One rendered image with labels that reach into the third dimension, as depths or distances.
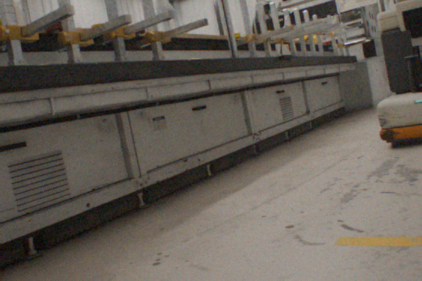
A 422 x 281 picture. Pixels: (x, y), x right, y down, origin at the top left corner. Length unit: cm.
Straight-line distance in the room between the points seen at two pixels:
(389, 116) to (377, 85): 299
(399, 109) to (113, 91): 154
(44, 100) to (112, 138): 57
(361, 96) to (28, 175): 458
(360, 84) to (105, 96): 430
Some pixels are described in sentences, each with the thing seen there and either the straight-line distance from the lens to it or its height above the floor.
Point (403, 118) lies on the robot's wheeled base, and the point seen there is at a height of 17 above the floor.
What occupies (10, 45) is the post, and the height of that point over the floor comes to 77.
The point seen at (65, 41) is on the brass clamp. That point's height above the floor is 79.
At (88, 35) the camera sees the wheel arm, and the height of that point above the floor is 80.
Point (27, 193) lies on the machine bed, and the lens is 174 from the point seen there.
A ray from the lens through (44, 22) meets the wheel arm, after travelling 142.
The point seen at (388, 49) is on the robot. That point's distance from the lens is 278.
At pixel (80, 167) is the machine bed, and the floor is 29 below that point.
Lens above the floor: 45
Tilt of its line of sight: 3 degrees down
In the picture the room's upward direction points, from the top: 11 degrees counter-clockwise
